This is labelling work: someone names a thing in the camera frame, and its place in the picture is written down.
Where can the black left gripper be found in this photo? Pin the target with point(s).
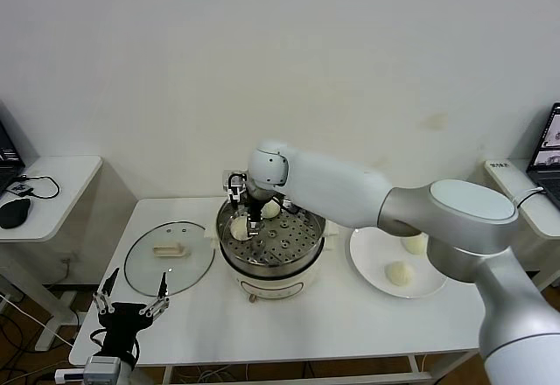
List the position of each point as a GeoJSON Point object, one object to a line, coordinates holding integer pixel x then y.
{"type": "Point", "coordinates": [122, 321]}

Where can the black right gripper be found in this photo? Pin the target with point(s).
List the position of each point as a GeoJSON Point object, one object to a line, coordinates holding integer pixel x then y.
{"type": "Point", "coordinates": [254, 201]}

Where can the white steamed baozi bun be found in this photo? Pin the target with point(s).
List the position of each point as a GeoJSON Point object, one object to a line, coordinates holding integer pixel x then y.
{"type": "Point", "coordinates": [415, 245]}
{"type": "Point", "coordinates": [239, 228]}
{"type": "Point", "coordinates": [272, 211]}
{"type": "Point", "coordinates": [400, 273]}

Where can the round glass pot lid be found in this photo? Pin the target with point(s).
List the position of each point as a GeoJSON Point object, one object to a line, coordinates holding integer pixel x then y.
{"type": "Point", "coordinates": [170, 271]}

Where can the stainless steel steamer basket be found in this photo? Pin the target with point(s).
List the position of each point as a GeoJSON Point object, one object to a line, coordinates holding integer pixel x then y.
{"type": "Point", "coordinates": [297, 245]}

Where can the white electric cooking pot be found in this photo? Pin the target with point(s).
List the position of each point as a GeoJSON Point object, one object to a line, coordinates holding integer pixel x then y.
{"type": "Point", "coordinates": [271, 286]}

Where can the white side table with mouse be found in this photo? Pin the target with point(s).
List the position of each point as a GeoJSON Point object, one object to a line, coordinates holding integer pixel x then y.
{"type": "Point", "coordinates": [52, 219]}

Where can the round white plate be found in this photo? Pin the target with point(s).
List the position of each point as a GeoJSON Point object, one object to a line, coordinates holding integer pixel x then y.
{"type": "Point", "coordinates": [372, 267]}

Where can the black computer mouse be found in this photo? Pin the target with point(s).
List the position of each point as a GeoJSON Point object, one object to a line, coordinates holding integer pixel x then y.
{"type": "Point", "coordinates": [15, 213]}

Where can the small black usb hub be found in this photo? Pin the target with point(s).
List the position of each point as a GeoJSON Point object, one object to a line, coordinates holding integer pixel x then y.
{"type": "Point", "coordinates": [19, 189]}

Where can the black laptop beside mouse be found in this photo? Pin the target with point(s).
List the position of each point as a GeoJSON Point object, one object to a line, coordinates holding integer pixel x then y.
{"type": "Point", "coordinates": [9, 153]}

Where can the small white printed label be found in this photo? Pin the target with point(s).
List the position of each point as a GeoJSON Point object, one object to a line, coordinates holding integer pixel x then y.
{"type": "Point", "coordinates": [500, 165]}

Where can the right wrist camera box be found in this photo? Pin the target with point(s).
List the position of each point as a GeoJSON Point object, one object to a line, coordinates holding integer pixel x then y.
{"type": "Point", "coordinates": [235, 184]}

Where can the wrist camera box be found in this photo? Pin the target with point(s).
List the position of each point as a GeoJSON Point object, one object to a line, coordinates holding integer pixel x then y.
{"type": "Point", "coordinates": [235, 184]}
{"type": "Point", "coordinates": [101, 367]}

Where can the white wall socket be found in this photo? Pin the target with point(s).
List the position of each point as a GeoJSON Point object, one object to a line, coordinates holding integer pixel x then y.
{"type": "Point", "coordinates": [70, 259]}

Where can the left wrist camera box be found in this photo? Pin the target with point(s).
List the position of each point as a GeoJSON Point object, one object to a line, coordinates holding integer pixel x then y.
{"type": "Point", "coordinates": [101, 367]}

